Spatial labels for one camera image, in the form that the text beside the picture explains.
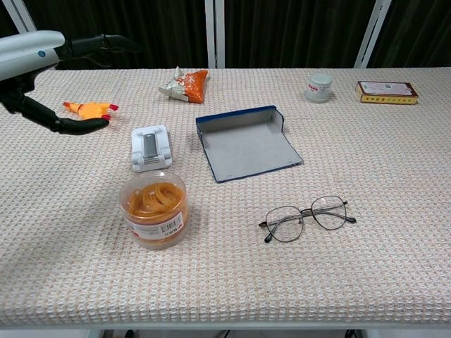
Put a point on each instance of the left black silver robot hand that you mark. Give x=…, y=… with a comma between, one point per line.
x=31, y=53

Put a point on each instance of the black wire-frame eyeglasses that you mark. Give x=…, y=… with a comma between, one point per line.
x=282, y=225

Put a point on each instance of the blue grey case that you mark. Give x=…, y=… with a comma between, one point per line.
x=246, y=148

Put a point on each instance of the yellow rubber chicken toy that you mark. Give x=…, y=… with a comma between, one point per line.
x=91, y=110

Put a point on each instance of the white folding phone stand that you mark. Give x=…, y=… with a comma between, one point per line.
x=151, y=148

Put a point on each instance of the orange white snack bag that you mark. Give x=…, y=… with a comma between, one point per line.
x=194, y=86

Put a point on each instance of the clear jar of rubber bands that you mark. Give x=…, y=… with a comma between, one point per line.
x=155, y=211

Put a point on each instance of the black pleated curtain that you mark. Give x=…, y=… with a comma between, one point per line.
x=289, y=31

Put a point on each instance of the small white cream jar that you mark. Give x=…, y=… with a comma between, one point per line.
x=319, y=88

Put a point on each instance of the red yellow flat box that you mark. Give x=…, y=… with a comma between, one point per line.
x=385, y=93

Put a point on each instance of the beige waffle tablecloth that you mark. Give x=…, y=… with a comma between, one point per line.
x=317, y=274

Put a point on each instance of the white slanted frame post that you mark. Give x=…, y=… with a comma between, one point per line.
x=21, y=15
x=373, y=35

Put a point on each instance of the white upright frame post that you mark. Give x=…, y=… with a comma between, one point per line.
x=215, y=35

